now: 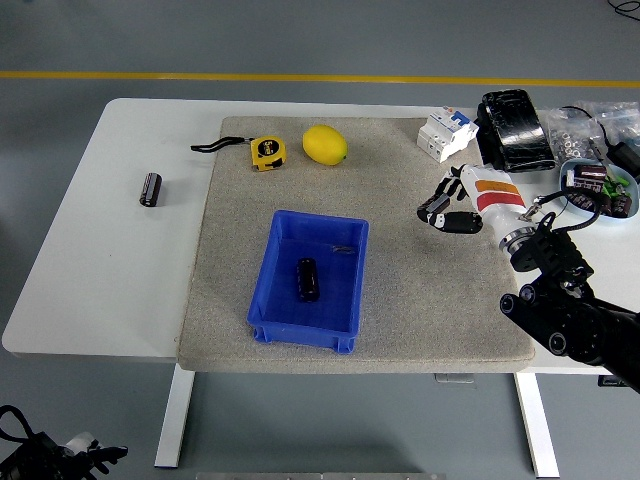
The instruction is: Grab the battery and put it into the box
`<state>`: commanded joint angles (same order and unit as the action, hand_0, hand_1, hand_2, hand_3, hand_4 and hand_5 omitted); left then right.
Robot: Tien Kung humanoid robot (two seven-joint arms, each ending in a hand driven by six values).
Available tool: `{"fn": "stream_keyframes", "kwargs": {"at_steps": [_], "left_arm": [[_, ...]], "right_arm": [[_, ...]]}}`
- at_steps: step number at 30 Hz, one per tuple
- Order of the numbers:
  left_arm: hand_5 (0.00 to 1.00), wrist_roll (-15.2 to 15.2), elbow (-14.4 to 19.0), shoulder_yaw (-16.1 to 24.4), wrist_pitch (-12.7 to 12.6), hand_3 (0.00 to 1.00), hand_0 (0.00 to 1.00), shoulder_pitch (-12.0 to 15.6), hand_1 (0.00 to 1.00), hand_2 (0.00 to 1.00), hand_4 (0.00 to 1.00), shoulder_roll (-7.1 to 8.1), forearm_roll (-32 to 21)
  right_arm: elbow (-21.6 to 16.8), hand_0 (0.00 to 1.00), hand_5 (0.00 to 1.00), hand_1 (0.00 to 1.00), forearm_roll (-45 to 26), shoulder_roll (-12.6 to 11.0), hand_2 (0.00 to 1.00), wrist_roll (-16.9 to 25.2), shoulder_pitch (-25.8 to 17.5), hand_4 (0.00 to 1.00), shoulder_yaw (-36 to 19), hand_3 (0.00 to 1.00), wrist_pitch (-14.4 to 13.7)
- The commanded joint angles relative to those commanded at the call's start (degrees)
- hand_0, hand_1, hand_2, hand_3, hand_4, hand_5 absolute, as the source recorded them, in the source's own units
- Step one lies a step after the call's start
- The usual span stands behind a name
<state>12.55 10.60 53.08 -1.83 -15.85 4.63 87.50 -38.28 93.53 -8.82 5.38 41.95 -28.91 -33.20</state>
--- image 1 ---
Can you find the yellow tape measure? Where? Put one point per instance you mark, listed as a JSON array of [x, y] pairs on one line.
[[269, 152]]

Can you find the black cylindrical battery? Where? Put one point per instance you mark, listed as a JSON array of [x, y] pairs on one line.
[[151, 190]]

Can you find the green plastic connector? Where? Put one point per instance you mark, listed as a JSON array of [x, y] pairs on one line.
[[615, 186]]

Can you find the table control panel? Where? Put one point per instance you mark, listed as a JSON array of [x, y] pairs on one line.
[[610, 382]]

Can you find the brown battery in bowl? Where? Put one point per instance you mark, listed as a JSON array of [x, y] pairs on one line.
[[603, 202], [621, 205], [590, 174], [582, 199]]

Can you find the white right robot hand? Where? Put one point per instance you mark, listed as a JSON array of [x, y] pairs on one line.
[[495, 197]]

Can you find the white table leg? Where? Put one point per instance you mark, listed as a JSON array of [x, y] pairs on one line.
[[537, 430], [172, 425]]

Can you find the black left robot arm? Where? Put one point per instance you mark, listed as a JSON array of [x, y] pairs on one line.
[[20, 450]]

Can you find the white circuit breaker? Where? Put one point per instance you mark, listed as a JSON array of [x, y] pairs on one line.
[[445, 132]]

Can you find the clear plastic bag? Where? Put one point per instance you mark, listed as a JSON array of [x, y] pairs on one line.
[[620, 117]]

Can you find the black silver-capped battery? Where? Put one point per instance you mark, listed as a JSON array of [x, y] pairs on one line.
[[436, 203]]

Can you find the black-white left robot hand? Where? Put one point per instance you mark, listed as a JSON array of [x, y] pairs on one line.
[[95, 452]]

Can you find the grey-brown mat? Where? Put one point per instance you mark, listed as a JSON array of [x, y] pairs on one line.
[[400, 310]]

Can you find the grey under-table bracket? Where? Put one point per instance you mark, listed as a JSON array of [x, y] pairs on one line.
[[454, 378]]

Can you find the plastic bag of washers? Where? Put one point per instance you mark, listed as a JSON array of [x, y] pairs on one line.
[[570, 135]]

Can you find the blue plastic box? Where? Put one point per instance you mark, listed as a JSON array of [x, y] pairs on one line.
[[300, 337]]

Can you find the yellow lemon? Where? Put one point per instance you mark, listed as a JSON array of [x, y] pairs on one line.
[[324, 144]]

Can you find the black wrapped pack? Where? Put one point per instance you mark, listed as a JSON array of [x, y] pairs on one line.
[[515, 130]]

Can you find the dark brown cylindrical battery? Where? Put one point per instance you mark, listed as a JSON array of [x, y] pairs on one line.
[[308, 280]]

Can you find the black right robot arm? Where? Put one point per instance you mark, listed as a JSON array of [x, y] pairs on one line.
[[575, 320]]

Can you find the light blue bowl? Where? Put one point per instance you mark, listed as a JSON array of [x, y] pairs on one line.
[[635, 197]]

